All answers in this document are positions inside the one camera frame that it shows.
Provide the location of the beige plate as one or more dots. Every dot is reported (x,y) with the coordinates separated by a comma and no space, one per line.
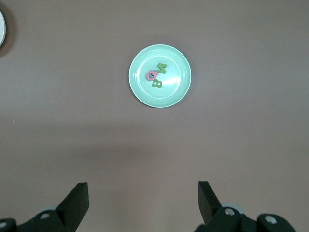
(2,29)

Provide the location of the blue letter G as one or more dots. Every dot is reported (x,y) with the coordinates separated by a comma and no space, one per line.
(151,75)

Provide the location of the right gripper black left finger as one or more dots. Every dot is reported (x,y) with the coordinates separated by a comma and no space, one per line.
(70,210)

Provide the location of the green letter N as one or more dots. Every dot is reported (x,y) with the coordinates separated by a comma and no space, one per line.
(161,68)

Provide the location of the green letter B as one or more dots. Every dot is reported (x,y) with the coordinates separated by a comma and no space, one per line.
(157,83)

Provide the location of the green plate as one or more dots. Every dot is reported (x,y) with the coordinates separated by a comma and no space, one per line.
(173,91)

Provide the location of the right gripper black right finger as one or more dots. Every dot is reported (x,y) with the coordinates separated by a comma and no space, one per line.
(210,207)

